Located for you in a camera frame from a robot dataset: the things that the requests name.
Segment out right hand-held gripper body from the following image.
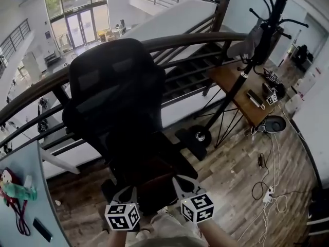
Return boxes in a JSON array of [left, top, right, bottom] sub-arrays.
[[178, 188, 215, 225]]

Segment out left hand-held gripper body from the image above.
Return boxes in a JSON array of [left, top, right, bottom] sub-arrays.
[[104, 201, 141, 233]]

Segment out person's right forearm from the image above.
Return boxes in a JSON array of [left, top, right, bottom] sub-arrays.
[[197, 219, 240, 247]]

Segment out person's left forearm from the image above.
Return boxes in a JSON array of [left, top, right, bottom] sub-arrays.
[[104, 229, 129, 247]]

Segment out black mesh office chair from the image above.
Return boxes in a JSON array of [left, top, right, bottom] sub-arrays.
[[61, 37, 208, 206]]

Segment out person's beige trousers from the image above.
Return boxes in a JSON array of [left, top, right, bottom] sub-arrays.
[[102, 209, 209, 247]]

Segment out white power strip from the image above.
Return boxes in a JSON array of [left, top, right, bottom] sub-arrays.
[[262, 186, 275, 204]]

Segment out black phone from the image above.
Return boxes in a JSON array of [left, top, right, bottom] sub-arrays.
[[32, 217, 53, 242]]

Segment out green plastic bottle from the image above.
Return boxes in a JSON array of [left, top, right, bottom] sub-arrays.
[[10, 175, 38, 203]]

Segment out black oval floor device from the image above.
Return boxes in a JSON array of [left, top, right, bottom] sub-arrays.
[[262, 115, 287, 134]]

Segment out black and white handheld device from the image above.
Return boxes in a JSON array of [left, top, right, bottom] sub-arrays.
[[246, 89, 267, 111]]

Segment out wooden desk with black legs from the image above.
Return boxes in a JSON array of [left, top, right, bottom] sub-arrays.
[[194, 65, 286, 149]]

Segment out dark staircase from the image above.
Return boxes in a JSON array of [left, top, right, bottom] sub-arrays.
[[154, 42, 233, 105]]

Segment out spare gripper device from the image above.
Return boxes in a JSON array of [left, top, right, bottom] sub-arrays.
[[263, 67, 281, 83], [262, 82, 286, 107]]

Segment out dark metal railing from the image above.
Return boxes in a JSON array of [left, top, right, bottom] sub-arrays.
[[0, 31, 258, 153]]

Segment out grey hanging bag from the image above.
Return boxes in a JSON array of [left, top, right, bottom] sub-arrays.
[[227, 23, 263, 61]]

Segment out stack of white boxes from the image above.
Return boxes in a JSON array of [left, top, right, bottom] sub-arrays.
[[282, 70, 317, 113]]

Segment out black coat rack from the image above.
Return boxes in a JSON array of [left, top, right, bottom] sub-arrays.
[[189, 0, 317, 149]]

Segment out glass entrance doors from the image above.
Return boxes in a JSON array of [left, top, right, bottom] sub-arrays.
[[44, 0, 111, 50]]

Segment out black cable loop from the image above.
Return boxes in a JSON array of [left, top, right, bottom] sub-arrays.
[[251, 167, 271, 201]]

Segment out tangle of white cables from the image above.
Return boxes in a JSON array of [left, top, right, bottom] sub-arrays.
[[236, 104, 309, 247]]

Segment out red lanyard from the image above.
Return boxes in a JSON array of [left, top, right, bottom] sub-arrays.
[[6, 197, 32, 237]]

